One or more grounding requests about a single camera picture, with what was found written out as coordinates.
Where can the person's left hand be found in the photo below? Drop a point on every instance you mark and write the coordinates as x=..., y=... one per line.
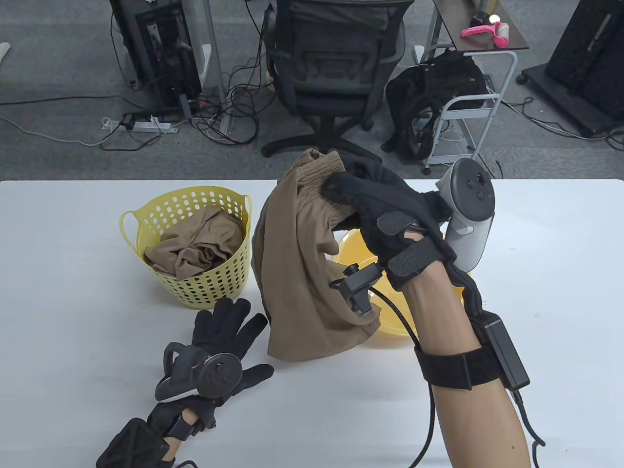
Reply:
x=224, y=331

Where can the person's right hand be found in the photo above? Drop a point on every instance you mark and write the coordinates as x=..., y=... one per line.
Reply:
x=399, y=209

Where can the tan shorts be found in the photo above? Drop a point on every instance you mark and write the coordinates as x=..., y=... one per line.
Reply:
x=292, y=273
x=195, y=243

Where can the person's left forearm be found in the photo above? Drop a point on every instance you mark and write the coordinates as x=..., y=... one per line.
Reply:
x=173, y=444

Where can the black mesh forearm pack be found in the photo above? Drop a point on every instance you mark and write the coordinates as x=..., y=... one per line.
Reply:
x=131, y=446

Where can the person's right forearm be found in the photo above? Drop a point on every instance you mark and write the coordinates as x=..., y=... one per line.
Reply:
x=443, y=317

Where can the dark grey tracking controller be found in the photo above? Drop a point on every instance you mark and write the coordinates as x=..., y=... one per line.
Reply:
x=219, y=375
x=468, y=195

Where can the yellow plastic basin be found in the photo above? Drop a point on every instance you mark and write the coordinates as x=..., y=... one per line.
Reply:
x=353, y=248

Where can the black wrist band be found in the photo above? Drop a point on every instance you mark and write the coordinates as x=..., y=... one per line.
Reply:
x=180, y=428

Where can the black backpack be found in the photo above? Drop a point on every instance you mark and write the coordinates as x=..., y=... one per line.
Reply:
x=434, y=87

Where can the yellow perforated plastic basket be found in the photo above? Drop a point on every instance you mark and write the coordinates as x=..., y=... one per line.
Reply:
x=195, y=204

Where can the black office chair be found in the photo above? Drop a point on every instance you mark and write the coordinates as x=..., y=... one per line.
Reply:
x=336, y=78

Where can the black power pack box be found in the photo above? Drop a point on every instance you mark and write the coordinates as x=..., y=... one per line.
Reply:
x=504, y=348

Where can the white cart with brown top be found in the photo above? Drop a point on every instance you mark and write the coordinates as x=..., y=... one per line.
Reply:
x=487, y=44

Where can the pink plastic gadget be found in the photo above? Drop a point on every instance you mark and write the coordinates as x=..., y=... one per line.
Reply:
x=480, y=31

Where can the white power strip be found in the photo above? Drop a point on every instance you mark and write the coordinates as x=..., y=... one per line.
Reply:
x=146, y=126

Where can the black rolling stand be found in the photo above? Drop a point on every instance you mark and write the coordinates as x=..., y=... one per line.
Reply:
x=585, y=58

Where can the black computer tower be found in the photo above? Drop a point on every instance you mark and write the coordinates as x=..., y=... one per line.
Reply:
x=156, y=48

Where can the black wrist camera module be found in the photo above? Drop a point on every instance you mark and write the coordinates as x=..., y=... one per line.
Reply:
x=360, y=282

